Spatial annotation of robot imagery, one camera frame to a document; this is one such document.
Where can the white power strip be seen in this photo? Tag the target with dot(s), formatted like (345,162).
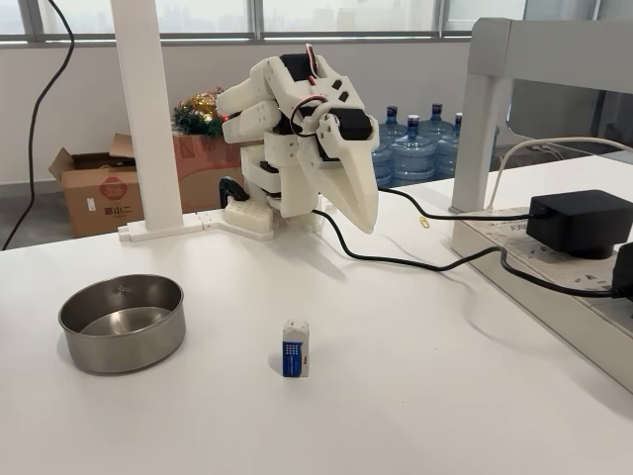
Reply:
(519,262)

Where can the black plug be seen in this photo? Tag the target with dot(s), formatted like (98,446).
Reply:
(624,272)

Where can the small white and blue box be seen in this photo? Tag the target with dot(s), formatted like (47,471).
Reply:
(295,357)

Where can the white stand post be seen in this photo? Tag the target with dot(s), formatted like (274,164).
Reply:
(143,123)

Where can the black table clamp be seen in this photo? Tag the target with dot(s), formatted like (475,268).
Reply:
(230,187)

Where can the round metal bowl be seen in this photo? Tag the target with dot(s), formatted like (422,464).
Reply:
(123,349)

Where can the red cardboard box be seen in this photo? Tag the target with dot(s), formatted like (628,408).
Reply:
(198,168)

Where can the white metal shelf frame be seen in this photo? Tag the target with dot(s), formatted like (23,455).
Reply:
(482,123)

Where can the open brown cardboard box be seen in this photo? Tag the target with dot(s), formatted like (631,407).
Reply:
(99,198)

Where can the black power adapter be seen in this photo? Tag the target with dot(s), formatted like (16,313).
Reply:
(578,222)

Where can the tinsel christmas wreath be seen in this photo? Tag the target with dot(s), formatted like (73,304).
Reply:
(198,116)

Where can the yellow rubber band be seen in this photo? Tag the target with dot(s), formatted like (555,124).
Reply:
(423,222)

